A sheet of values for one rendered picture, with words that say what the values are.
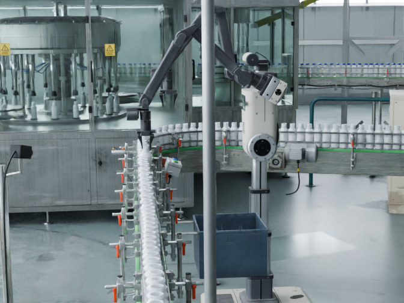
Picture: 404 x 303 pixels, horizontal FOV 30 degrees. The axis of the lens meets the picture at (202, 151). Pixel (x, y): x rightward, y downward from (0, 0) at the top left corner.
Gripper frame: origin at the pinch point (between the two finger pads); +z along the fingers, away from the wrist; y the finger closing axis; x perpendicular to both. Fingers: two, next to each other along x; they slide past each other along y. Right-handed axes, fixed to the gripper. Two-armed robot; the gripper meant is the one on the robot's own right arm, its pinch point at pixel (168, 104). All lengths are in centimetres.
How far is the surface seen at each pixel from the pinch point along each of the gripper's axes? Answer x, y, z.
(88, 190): -265, 64, 107
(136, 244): 176, 21, 31
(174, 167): 32.6, -1.2, 30.8
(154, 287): 244, 16, 23
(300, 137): -80, -96, 34
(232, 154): -92, -50, 46
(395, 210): -270, -236, 139
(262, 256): 115, -35, 57
